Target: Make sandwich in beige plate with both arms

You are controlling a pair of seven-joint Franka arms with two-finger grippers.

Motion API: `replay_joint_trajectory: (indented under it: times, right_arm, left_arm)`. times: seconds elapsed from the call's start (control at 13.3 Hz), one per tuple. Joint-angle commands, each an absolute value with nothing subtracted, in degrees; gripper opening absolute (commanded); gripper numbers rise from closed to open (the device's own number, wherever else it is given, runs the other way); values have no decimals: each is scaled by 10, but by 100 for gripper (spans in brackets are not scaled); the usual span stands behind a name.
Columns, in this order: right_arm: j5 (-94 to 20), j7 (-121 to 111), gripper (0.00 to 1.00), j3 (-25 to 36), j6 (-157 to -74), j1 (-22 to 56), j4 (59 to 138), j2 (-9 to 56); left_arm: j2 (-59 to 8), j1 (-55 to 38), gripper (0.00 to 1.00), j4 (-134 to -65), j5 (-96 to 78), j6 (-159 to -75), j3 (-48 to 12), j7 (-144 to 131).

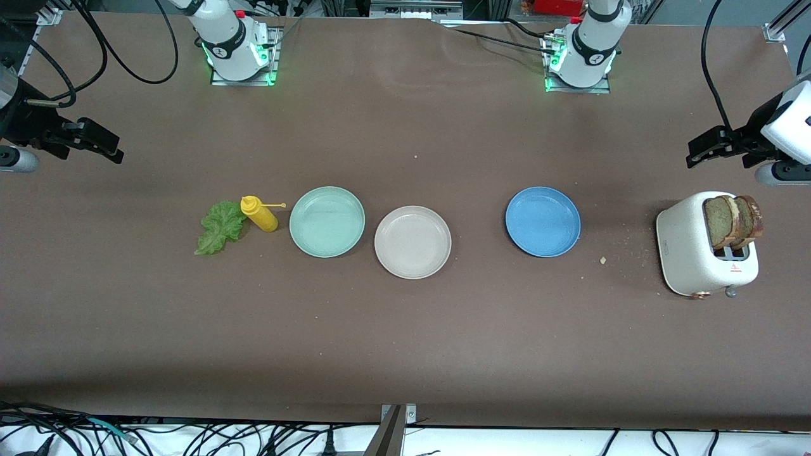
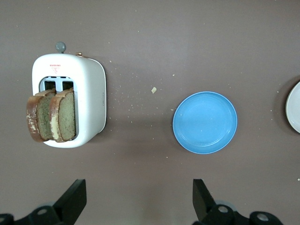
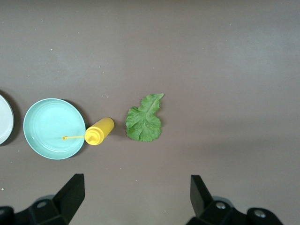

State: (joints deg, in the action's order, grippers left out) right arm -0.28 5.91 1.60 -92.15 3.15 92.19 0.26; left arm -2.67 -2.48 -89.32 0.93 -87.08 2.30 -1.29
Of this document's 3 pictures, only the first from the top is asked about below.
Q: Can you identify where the dark crust bread slice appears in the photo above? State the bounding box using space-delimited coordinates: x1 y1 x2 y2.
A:
734 195 764 244

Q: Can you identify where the light crust bread slice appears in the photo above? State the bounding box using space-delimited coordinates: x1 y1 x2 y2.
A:
703 196 741 249

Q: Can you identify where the green lettuce leaf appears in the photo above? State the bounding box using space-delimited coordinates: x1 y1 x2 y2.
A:
194 201 248 257

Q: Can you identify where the yellow squeeze bottle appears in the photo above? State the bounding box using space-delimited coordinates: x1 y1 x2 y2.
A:
240 195 287 233

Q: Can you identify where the blue plate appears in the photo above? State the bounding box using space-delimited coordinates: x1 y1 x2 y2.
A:
505 186 582 258

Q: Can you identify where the mint green plate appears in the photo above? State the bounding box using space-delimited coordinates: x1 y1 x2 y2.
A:
289 186 366 258

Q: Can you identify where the beige plate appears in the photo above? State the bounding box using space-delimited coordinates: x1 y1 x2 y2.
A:
374 205 452 280

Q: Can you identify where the white two-slot toaster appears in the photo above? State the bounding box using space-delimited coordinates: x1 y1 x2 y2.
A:
656 191 760 300

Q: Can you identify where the red box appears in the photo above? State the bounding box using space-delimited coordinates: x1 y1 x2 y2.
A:
532 0 585 17

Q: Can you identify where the silver metal box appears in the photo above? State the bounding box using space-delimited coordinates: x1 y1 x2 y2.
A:
369 0 464 20

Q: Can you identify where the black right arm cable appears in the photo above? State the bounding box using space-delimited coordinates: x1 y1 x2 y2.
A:
0 0 179 108

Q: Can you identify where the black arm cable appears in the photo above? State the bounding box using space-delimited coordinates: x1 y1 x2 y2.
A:
701 0 739 132
0 0 179 108

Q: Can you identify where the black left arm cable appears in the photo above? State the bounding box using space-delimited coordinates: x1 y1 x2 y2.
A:
701 0 739 132

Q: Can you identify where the aluminium frame corner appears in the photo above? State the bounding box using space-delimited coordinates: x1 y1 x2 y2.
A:
763 0 811 44
18 0 64 75

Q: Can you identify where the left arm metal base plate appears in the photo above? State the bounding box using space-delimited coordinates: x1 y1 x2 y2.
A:
544 35 612 95

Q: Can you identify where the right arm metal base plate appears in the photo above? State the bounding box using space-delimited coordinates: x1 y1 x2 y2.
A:
209 25 279 87

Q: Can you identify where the black cable on table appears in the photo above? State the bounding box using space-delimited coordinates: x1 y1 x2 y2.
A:
437 19 561 54

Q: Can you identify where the small metal bracket plate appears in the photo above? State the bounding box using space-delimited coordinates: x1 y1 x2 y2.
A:
380 403 418 426

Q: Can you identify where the aluminium post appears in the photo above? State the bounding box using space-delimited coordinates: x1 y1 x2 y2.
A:
363 405 406 456

